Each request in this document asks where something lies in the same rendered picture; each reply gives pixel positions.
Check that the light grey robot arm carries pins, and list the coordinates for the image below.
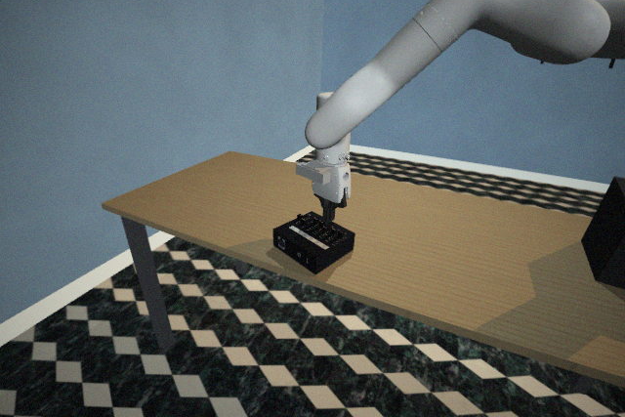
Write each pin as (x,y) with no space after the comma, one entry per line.
(554,31)

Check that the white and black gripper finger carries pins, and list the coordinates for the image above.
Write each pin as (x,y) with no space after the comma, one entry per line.
(324,205)
(330,212)

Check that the black lighting desk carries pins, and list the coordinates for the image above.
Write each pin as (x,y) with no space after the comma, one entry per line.
(313,243)

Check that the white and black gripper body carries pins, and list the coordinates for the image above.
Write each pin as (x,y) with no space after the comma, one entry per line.
(340,179)

